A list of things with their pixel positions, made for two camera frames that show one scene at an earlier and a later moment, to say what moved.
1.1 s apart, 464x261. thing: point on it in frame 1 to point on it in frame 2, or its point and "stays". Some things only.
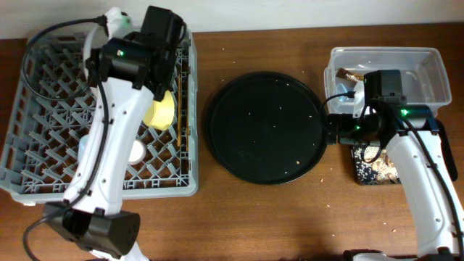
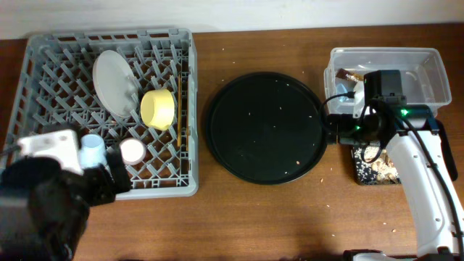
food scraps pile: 374,167 stays
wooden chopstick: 187,114 stays
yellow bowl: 160,114 stays
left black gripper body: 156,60 to 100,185
